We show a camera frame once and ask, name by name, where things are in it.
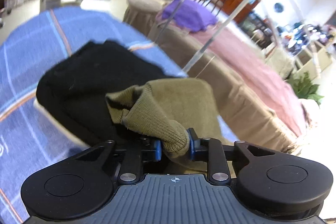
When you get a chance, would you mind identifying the khaki olive sweatshirt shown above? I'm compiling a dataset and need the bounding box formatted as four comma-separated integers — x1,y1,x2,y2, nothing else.
105,78,231,171

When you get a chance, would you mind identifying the brown and mauve bed cover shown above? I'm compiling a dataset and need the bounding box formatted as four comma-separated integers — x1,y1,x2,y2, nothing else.
148,16,313,156

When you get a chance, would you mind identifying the black folded garment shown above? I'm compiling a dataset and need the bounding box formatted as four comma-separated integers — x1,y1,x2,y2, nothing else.
37,40,181,146

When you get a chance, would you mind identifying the green potted plant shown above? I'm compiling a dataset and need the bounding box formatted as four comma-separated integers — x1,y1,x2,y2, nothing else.
286,72,323,106

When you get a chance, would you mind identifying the blue striped bed sheet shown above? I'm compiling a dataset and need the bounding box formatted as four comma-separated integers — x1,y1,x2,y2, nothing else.
0,6,237,224

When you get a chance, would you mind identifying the purple cushion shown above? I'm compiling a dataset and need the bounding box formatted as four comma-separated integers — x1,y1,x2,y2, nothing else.
169,0,219,32

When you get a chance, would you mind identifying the round beige skirted stool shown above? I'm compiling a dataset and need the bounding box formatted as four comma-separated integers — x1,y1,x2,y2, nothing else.
123,0,163,36

